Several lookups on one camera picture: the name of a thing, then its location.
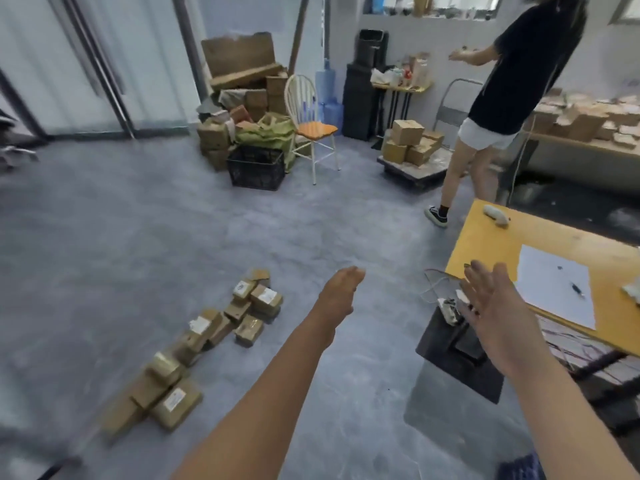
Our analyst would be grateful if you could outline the white board sheet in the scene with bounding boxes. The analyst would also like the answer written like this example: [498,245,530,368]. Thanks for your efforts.
[515,244,597,331]

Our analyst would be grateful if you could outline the wooden table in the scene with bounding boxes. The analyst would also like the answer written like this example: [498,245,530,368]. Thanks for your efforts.
[445,198,640,358]
[519,129,640,161]

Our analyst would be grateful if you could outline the black storage crate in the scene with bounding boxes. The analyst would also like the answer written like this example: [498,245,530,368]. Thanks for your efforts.
[226,144,286,191]

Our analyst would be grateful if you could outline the chrome chair base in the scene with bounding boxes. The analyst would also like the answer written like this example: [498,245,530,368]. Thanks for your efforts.
[0,107,41,171]

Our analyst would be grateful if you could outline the small white oblong object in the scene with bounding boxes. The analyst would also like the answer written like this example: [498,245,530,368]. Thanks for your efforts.
[482,204,511,228]

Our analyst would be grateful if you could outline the black cabinet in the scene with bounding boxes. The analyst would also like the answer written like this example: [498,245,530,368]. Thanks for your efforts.
[342,63,379,141]

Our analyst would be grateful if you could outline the person's right forearm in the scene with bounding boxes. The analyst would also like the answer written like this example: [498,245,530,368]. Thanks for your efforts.
[505,344,640,480]

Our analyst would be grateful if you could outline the heap of large cardboard boxes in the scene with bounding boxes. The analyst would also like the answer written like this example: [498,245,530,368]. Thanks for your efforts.
[196,32,291,171]

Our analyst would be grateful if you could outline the white power strip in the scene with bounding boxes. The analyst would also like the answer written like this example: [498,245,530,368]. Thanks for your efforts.
[437,289,473,327]

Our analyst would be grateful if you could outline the wooden plank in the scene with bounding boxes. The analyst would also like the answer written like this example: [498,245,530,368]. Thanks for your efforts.
[287,0,310,77]

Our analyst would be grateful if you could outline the small yellow side table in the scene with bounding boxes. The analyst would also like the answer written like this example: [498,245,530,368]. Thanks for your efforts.
[372,82,433,141]

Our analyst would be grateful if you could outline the blue plastic crate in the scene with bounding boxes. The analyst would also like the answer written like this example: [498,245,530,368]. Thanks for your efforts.
[497,452,547,480]

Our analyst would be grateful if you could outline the row of assorted small items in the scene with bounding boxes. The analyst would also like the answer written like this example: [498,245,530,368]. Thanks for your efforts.
[362,0,503,21]

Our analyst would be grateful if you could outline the person's right hand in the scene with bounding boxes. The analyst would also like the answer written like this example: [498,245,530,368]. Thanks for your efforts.
[457,260,543,375]

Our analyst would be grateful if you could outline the small brown cardboard box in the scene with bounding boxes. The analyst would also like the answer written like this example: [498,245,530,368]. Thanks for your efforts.
[197,122,232,151]

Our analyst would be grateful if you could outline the blue water jug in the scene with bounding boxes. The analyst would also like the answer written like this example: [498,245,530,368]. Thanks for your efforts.
[315,69,337,108]
[322,98,346,138]

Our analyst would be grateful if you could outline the person's left hand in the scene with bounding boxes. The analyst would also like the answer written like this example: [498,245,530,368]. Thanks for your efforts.
[307,267,367,345]

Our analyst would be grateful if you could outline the white chair with orange seat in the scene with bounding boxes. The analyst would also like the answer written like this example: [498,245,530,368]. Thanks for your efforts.
[283,73,342,187]

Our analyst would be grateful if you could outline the person's left forearm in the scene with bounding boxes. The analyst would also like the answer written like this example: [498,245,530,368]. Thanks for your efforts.
[169,319,336,480]

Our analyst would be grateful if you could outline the cluster of bottles and packets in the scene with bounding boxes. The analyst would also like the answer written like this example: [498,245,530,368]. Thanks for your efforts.
[369,52,432,88]

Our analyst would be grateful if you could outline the yellow green plastic bag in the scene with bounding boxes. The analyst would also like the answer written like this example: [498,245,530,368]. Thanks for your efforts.
[235,112,297,171]

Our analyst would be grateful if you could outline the pile of brown cardboard boxes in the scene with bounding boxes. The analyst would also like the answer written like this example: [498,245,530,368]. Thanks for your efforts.
[99,268,285,438]

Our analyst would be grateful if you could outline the glass sliding door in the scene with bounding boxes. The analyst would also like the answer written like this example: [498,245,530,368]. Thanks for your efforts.
[0,0,206,141]

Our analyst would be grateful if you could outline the black waste bin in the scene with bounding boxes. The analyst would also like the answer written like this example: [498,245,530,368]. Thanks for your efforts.
[353,28,390,68]

